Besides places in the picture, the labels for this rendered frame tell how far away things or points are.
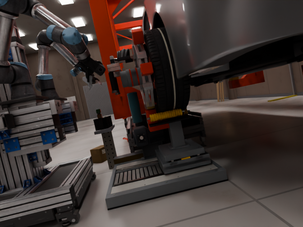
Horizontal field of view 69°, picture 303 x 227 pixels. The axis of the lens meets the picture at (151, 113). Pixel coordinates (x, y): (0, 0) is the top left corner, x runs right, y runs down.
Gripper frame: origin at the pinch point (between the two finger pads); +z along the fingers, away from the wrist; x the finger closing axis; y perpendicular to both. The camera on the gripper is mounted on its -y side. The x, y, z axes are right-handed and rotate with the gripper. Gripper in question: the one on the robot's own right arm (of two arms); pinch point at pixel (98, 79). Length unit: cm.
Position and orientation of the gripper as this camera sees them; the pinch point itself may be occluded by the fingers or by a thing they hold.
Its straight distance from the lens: 134.7
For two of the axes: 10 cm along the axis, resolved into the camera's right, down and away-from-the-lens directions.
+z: 1.1, 4.4, 8.9
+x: -4.8, 8.1, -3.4
